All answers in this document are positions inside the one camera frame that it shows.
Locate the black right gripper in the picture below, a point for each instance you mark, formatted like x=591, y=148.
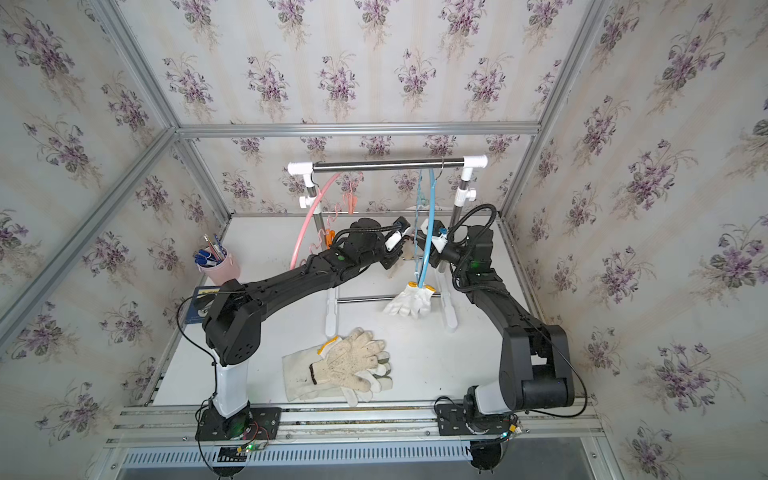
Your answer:
x=435, y=258

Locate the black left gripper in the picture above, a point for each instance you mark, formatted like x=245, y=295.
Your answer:
x=391, y=256

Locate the beige glove black cuff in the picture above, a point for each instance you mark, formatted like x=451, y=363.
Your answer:
x=417, y=255
x=358, y=365

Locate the white glove yellow cuff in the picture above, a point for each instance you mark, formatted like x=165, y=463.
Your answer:
x=414, y=301

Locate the blue wavy hanger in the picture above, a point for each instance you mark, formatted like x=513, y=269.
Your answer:
x=431, y=215

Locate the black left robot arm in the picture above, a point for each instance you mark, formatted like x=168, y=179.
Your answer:
x=233, y=324

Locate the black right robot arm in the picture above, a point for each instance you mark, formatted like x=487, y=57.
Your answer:
x=535, y=373

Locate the pink wavy hanger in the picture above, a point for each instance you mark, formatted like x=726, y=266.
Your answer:
x=313, y=205

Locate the orange plastic clothespin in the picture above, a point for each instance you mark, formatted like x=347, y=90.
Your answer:
x=329, y=237

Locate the salmon plastic clothespin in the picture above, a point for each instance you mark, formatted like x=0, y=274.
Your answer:
x=350, y=199

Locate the pink metal pen bucket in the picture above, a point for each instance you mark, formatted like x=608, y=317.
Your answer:
x=226, y=270

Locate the blue pens in bucket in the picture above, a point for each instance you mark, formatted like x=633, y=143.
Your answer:
x=212, y=254

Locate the small circuit board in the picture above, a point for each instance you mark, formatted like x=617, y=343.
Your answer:
x=239, y=454

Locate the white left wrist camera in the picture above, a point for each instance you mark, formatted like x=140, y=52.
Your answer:
x=397, y=239

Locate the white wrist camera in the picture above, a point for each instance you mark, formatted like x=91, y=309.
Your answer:
x=397, y=239
x=438, y=233

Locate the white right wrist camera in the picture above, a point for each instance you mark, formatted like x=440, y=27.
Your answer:
x=438, y=233

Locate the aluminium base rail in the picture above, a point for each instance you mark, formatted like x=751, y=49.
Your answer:
x=332, y=434

